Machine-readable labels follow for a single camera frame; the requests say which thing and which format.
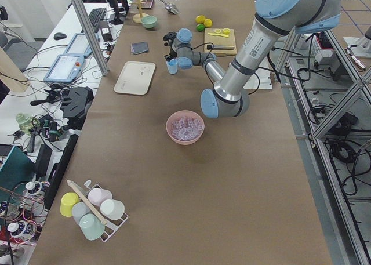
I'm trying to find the teach pendant far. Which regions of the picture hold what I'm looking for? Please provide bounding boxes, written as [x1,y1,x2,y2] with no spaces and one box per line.
[64,33,92,57]

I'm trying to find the black computer mouse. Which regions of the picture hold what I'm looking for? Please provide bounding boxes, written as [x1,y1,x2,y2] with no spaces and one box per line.
[53,32,67,41]

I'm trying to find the green lime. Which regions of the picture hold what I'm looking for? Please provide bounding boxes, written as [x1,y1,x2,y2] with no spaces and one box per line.
[197,24,205,32]

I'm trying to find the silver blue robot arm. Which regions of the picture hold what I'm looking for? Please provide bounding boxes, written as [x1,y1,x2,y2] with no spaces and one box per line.
[163,0,341,118]

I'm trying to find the grey cup on rack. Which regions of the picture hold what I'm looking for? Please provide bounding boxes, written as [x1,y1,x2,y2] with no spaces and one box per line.
[71,201,90,225]

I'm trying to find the wooden cup tree stand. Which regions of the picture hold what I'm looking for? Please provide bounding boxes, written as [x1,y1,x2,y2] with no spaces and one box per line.
[132,0,148,24]

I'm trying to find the silver metal scoop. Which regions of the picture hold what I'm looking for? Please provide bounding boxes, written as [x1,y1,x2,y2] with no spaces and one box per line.
[160,0,179,15]

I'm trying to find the mint cup on rack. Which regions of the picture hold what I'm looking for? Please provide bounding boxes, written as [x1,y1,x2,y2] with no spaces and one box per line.
[79,213,105,241]

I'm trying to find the white cup on rack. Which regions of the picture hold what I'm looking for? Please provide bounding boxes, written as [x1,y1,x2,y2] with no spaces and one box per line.
[100,199,125,220]

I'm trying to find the black keyboard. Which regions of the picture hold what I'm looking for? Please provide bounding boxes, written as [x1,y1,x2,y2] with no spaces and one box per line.
[88,8,106,33]

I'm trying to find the black monitor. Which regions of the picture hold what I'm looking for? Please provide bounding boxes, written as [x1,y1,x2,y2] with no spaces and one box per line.
[107,0,129,25]

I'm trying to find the light blue plastic cup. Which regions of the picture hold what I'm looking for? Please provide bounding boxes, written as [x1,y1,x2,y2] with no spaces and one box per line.
[166,59,178,75]

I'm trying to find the yellow lemon near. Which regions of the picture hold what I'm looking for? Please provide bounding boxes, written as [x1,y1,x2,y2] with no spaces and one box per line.
[203,19,213,28]

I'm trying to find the mint green bowl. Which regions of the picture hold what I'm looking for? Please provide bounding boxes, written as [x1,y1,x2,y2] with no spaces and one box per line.
[141,16,158,29]

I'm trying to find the yellow cup on rack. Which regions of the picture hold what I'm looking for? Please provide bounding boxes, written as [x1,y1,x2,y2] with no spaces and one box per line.
[60,192,79,217]

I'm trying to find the steel muddler black tip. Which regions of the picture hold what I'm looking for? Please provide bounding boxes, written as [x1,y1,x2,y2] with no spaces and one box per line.
[206,44,235,50]

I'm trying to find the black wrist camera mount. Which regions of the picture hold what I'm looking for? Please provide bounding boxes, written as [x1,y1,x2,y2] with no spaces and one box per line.
[163,31,177,46]

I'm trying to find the aluminium frame post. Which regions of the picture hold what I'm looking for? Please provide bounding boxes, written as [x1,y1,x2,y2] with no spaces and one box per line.
[71,0,108,76]

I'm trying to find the yellow plastic knife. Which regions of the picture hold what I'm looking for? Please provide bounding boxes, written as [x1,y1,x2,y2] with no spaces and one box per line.
[207,32,230,38]

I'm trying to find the teach pendant near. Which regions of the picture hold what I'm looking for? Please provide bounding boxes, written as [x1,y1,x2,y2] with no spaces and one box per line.
[43,53,85,84]

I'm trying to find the teach pendant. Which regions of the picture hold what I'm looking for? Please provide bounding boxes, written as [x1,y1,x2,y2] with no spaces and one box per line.
[43,53,85,84]
[64,33,92,57]

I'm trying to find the pink bowl of ice cubes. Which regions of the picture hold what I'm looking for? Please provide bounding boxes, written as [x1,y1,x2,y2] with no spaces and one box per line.
[165,110,205,145]

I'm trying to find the yellow lemon far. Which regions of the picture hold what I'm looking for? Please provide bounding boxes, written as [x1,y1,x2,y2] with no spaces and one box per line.
[195,15,206,24]

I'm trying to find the pink cup on rack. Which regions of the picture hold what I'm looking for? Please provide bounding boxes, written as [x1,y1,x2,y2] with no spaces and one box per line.
[88,188,112,207]

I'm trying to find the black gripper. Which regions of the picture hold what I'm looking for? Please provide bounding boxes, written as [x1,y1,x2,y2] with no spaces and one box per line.
[164,50,177,62]

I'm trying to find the white wire cup rack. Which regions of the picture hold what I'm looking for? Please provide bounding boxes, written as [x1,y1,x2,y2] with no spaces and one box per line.
[67,180,129,242]

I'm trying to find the black framed tray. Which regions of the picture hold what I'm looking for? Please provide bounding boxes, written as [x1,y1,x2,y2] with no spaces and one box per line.
[131,0,154,10]

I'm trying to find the cream rabbit serving tray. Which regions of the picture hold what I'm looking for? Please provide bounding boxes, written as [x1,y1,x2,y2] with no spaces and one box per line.
[114,61,156,96]

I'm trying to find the wooden cutting board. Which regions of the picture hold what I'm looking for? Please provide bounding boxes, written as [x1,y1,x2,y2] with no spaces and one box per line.
[203,28,237,56]

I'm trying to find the folded grey cloth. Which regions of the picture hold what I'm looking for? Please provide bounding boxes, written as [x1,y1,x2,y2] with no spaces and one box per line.
[130,42,149,55]

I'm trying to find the lemon slice lower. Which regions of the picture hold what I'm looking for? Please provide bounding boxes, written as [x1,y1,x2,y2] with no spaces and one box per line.
[222,28,231,35]

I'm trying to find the yellow lemon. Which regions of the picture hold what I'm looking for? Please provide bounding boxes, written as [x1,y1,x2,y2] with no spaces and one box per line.
[203,19,213,28]
[195,15,206,24]

